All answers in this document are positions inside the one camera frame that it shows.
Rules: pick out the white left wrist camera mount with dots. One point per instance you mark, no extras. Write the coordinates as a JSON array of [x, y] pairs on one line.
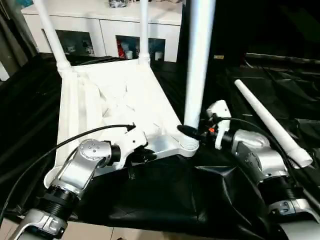
[[132, 140]]

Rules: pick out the black work mat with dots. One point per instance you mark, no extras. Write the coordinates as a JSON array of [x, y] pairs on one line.
[[162, 195]]

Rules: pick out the black cabinet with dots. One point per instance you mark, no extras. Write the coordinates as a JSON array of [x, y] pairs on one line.
[[262, 25]]

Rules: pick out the small white cup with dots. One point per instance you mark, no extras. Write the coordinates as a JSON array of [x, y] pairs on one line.
[[158, 55]]

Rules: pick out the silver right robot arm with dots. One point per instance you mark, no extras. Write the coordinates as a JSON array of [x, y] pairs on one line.
[[262, 155]]

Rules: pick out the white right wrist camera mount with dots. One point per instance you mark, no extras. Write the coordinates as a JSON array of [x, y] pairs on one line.
[[220, 108]]

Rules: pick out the red bottle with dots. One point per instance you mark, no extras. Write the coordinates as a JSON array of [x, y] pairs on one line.
[[121, 50]]

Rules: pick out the white glass-door cabinet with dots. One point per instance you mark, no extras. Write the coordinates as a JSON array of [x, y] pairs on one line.
[[100, 15]]

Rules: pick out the grey curtain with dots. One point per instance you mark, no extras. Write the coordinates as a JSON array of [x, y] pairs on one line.
[[12, 37]]

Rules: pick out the small gold label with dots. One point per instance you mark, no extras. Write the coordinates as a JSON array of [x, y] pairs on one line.
[[218, 57]]

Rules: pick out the white plastic table leg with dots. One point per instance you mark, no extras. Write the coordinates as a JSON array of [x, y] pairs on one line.
[[143, 32], [198, 62], [270, 120], [53, 37]]

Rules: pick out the clear glass ornament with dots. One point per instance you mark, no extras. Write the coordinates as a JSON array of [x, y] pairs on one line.
[[117, 3]]

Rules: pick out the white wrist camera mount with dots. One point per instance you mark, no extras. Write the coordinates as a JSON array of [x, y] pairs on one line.
[[132, 140], [220, 108]]

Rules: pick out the white plastic table top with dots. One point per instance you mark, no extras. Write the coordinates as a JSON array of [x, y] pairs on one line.
[[100, 100]]

